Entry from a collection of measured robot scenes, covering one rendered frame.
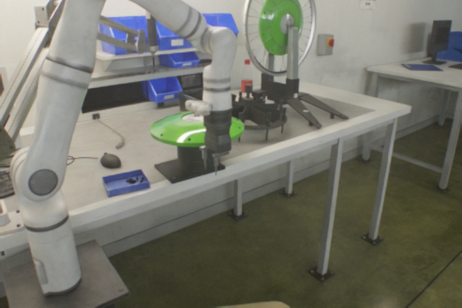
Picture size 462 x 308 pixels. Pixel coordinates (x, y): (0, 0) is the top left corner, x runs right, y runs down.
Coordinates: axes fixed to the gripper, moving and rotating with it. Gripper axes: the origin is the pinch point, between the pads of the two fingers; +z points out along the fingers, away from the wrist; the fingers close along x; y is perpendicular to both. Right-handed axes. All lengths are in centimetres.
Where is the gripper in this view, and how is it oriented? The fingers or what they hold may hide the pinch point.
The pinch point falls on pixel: (210, 171)
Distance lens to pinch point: 99.8
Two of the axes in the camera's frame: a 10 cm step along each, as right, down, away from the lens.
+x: -6.0, -2.8, 7.5
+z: 0.0, 9.4, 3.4
